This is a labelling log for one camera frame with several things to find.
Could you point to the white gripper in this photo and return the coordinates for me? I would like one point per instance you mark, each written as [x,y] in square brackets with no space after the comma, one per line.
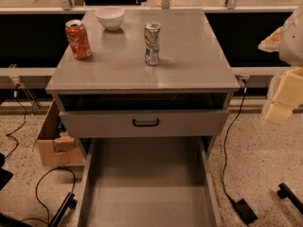
[294,42]

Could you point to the grey drawer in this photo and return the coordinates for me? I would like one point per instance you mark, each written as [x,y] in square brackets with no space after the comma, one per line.
[147,182]
[116,124]

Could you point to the grey drawer cabinet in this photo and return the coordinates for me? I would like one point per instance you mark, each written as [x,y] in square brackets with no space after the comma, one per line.
[192,72]

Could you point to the grey top drawer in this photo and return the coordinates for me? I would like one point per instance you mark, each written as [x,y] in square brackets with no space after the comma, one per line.
[116,124]

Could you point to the black bar right floor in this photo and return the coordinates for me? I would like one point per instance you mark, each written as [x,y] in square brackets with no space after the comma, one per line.
[284,192]

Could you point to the black bar floor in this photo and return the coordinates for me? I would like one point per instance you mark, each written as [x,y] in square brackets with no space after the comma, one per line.
[284,192]
[69,202]

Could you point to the crushed silver can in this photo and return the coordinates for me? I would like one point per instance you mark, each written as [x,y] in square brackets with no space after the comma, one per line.
[152,38]

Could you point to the white bowl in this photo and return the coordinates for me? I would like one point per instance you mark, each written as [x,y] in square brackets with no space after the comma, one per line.
[111,18]

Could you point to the orange soda can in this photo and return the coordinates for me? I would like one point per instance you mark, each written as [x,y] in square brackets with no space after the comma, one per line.
[78,39]

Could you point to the cardboard box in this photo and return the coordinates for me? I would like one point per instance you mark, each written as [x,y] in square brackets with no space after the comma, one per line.
[56,147]

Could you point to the black bar left floor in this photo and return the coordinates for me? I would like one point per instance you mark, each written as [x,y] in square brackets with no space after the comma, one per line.
[69,202]

